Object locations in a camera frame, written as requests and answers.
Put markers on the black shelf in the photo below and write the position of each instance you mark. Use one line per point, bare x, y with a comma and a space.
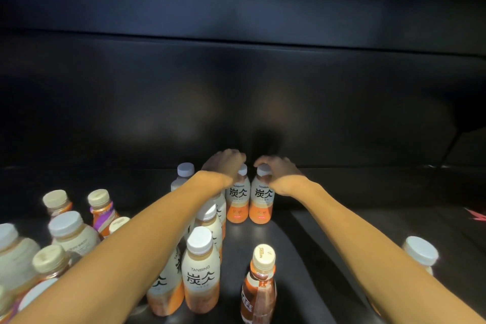
341, 88

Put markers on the person's left hand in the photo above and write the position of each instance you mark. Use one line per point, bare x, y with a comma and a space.
224, 166

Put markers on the person's right forearm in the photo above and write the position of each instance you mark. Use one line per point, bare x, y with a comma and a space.
379, 259

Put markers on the row of red packets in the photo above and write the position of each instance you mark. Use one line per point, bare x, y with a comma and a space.
476, 214

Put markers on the person's left forearm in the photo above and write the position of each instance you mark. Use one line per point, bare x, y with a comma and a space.
114, 259

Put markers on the person's right hand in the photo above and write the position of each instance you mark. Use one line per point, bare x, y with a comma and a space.
284, 179

